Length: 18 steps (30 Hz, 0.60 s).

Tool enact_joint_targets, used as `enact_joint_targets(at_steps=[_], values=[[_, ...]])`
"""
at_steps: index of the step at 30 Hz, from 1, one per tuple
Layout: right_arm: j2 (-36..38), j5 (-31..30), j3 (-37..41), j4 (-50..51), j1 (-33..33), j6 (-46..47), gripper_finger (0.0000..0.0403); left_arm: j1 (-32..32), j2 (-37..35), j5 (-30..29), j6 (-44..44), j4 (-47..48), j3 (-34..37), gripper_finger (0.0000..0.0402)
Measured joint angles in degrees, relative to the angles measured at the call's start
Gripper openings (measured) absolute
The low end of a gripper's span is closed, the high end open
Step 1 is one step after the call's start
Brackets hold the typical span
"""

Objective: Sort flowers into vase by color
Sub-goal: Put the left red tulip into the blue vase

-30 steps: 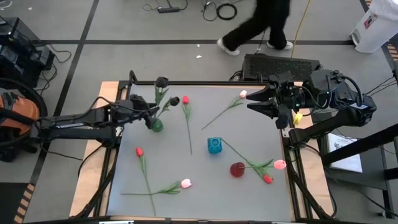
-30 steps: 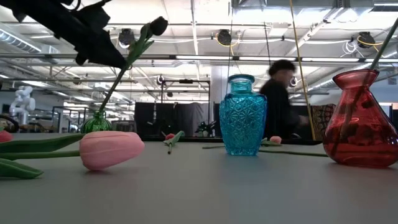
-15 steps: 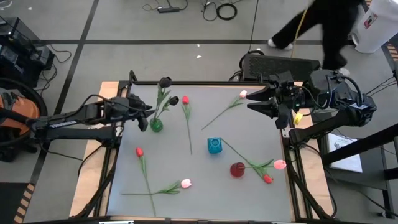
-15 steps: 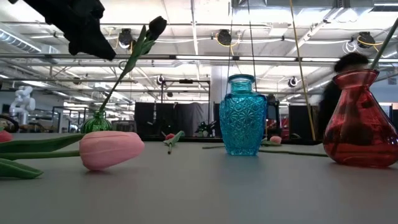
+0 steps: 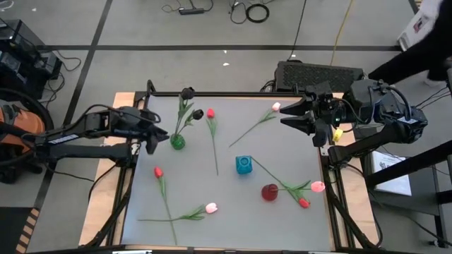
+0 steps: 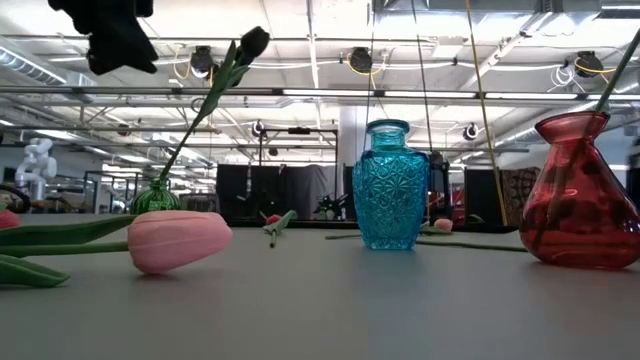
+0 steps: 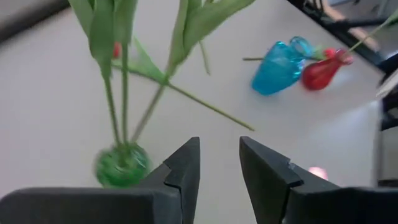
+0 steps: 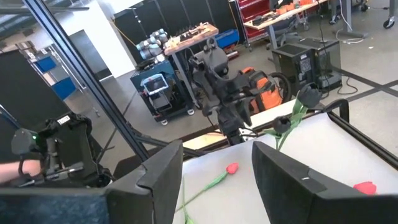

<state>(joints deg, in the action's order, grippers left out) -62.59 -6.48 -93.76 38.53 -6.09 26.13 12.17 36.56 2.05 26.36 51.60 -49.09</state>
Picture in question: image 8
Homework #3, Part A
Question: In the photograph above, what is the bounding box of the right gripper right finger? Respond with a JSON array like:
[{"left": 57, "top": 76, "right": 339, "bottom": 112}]
[{"left": 251, "top": 141, "right": 398, "bottom": 224}]

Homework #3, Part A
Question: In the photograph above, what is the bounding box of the wooden workbench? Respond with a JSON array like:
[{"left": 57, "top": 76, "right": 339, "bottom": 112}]
[{"left": 163, "top": 21, "right": 220, "bottom": 57}]

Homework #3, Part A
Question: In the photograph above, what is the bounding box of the black table frame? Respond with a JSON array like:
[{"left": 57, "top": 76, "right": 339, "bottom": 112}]
[{"left": 180, "top": 110, "right": 398, "bottom": 170}]

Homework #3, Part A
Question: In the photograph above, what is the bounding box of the person's forearm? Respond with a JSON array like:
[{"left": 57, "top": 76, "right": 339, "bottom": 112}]
[{"left": 0, "top": 161, "right": 43, "bottom": 184}]

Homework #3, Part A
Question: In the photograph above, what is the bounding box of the black curtain wall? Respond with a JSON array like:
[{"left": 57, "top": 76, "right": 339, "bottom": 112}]
[{"left": 113, "top": 0, "right": 240, "bottom": 63}]

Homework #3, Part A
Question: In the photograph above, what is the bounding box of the blue storage bin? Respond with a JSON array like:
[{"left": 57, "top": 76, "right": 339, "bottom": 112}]
[{"left": 214, "top": 28, "right": 241, "bottom": 49}]

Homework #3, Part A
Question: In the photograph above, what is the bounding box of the black vacuum hose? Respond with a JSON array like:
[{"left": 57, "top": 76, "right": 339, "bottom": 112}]
[{"left": 267, "top": 72, "right": 293, "bottom": 103}]

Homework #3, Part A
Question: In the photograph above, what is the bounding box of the blue equipment cart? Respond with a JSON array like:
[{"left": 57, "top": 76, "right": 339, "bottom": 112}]
[{"left": 129, "top": 58, "right": 197, "bottom": 126}]

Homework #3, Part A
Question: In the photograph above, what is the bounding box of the black partition panel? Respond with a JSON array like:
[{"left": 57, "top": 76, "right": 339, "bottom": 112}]
[{"left": 0, "top": 49, "right": 73, "bottom": 162}]

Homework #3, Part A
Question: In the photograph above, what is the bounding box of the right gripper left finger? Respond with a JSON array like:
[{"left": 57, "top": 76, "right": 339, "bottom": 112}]
[{"left": 105, "top": 139, "right": 184, "bottom": 224}]

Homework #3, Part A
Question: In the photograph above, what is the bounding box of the black equipment case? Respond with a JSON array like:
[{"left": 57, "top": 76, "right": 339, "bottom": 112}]
[
  {"left": 310, "top": 37, "right": 343, "bottom": 90},
  {"left": 271, "top": 43, "right": 318, "bottom": 96}
]

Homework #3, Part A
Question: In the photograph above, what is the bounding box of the black frame strut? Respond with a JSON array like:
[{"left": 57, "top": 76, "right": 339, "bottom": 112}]
[{"left": 22, "top": 0, "right": 206, "bottom": 162}]

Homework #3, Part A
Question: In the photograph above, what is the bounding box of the black artificial tulip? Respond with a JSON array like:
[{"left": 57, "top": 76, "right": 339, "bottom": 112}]
[
  {"left": 264, "top": 115, "right": 293, "bottom": 150},
  {"left": 276, "top": 83, "right": 323, "bottom": 152}
]

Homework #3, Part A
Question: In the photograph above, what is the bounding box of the long wooden table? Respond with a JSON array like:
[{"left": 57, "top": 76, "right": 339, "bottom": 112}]
[{"left": 243, "top": 0, "right": 330, "bottom": 32}]

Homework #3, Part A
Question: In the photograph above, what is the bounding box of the red artificial tulip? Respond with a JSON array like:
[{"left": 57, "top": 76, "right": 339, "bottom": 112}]
[
  {"left": 353, "top": 181, "right": 377, "bottom": 196},
  {"left": 175, "top": 162, "right": 239, "bottom": 213}
]

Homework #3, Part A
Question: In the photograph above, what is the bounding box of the red tool cabinet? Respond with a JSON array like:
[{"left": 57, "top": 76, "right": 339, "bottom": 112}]
[{"left": 236, "top": 0, "right": 272, "bottom": 43}]

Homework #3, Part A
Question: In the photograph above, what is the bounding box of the black caster wheel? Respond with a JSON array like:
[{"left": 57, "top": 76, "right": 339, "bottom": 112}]
[{"left": 382, "top": 16, "right": 396, "bottom": 30}]

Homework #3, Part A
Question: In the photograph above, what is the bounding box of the white framed tablet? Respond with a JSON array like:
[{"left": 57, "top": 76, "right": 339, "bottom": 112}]
[{"left": 140, "top": 73, "right": 169, "bottom": 96}]

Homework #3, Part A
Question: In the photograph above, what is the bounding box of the blue and white cabinet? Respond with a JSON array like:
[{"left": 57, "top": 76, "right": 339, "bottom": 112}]
[{"left": 15, "top": 40, "right": 82, "bottom": 102}]

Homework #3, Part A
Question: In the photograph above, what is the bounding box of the orange vacuum cleaner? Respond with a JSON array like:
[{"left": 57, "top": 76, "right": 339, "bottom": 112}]
[{"left": 241, "top": 67, "right": 284, "bottom": 114}]

